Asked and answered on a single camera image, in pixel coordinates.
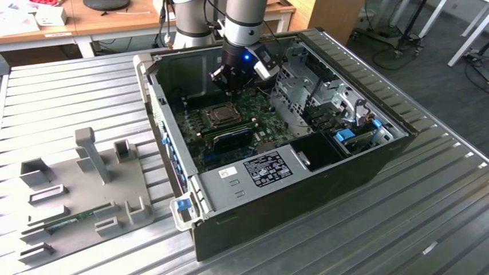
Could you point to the black wheeled stand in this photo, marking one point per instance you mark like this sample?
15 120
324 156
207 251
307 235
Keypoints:
409 25

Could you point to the blue carrier tab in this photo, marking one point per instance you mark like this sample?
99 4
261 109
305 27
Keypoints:
376 124

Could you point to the silver CPU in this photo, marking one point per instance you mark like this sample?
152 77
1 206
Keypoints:
223 114

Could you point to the green RAM stick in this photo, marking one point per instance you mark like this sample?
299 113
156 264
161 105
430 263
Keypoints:
229 128
68 222

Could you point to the black open PC case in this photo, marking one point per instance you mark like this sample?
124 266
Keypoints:
291 217

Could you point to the wooden cabinet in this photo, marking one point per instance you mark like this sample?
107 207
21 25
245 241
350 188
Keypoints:
332 17

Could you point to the white cardboard box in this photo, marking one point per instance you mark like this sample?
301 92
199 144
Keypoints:
51 15

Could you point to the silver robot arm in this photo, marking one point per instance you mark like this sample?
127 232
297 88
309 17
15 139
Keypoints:
240 20

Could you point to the blue expansion slot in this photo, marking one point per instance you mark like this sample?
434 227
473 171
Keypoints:
208 158

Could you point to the green motherboard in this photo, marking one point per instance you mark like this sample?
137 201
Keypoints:
271 126

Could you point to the white paper stack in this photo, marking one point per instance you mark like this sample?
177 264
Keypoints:
15 20

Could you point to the grey parts rack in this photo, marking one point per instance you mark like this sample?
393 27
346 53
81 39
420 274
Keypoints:
95 194

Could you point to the wooden desk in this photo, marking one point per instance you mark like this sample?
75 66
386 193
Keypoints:
125 20

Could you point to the black graphics card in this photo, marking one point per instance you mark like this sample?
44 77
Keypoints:
233 141

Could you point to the metal drive cage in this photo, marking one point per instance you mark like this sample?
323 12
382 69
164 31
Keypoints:
293 86

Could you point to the blue case latch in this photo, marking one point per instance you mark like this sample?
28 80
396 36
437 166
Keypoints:
183 203

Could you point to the grey power supply unit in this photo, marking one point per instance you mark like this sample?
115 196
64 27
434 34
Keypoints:
225 190

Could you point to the dark round object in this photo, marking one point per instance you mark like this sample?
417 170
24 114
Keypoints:
107 4

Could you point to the CPU socket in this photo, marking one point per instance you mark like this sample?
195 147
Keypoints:
209 121

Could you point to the hard disk in blue carrier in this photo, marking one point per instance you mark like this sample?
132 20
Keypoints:
344 134

